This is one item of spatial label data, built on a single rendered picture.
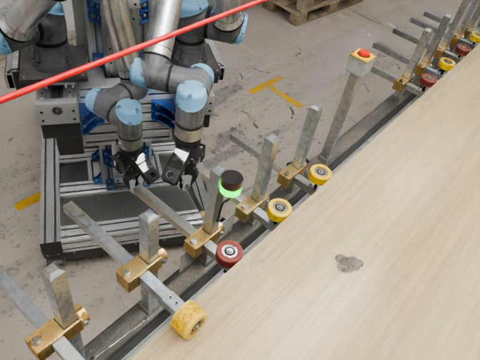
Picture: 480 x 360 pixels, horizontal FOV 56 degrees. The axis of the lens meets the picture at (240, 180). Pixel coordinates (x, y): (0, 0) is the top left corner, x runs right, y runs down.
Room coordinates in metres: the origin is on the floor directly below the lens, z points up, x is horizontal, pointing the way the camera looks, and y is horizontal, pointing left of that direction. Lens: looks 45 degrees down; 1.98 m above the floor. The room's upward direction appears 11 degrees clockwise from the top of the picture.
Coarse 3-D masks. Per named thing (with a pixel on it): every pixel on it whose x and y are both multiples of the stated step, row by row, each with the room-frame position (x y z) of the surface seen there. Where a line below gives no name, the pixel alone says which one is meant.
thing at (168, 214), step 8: (136, 192) 0.98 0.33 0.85; (144, 192) 0.98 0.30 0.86; (144, 200) 0.96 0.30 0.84; (152, 200) 0.95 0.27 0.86; (160, 200) 0.96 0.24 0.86; (152, 208) 0.94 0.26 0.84; (160, 208) 0.93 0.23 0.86; (168, 208) 0.93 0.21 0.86; (168, 216) 0.90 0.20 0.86; (176, 216) 0.91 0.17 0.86; (176, 224) 0.88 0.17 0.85; (184, 224) 0.88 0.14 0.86; (184, 232) 0.86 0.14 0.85; (192, 232) 0.86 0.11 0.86; (208, 248) 0.81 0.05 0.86
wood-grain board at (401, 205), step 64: (448, 128) 1.65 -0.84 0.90; (320, 192) 1.11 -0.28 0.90; (384, 192) 1.17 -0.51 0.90; (448, 192) 1.24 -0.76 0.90; (256, 256) 0.79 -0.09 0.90; (320, 256) 0.83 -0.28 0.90; (384, 256) 0.88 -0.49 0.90; (448, 256) 0.93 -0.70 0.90; (256, 320) 0.59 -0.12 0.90; (320, 320) 0.62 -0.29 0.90; (384, 320) 0.66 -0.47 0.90; (448, 320) 0.70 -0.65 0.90
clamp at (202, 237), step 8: (200, 232) 0.86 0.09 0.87; (216, 232) 0.87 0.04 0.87; (184, 240) 0.82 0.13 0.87; (200, 240) 0.83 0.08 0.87; (208, 240) 0.84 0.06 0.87; (216, 240) 0.87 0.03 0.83; (184, 248) 0.81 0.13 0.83; (192, 248) 0.80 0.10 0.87; (200, 248) 0.81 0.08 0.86; (192, 256) 0.79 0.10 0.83
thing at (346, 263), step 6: (336, 258) 0.84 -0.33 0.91; (342, 258) 0.83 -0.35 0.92; (348, 258) 0.84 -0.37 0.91; (354, 258) 0.85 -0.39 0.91; (342, 264) 0.82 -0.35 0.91; (348, 264) 0.82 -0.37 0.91; (354, 264) 0.82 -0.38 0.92; (360, 264) 0.83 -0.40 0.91; (342, 270) 0.80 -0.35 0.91; (348, 270) 0.80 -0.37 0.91
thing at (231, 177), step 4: (228, 172) 0.87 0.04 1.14; (232, 172) 0.87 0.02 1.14; (236, 172) 0.87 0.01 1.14; (224, 176) 0.85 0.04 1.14; (228, 176) 0.85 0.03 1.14; (232, 176) 0.85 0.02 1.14; (236, 176) 0.86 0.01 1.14; (240, 176) 0.86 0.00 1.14; (224, 180) 0.84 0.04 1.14; (228, 180) 0.84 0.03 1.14; (232, 180) 0.84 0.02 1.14; (236, 180) 0.84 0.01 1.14; (240, 180) 0.85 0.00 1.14; (232, 184) 0.83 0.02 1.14; (220, 192) 0.86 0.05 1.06; (228, 200) 0.85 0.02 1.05; (220, 208) 0.87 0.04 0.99; (220, 212) 0.87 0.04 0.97; (216, 220) 0.87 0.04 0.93
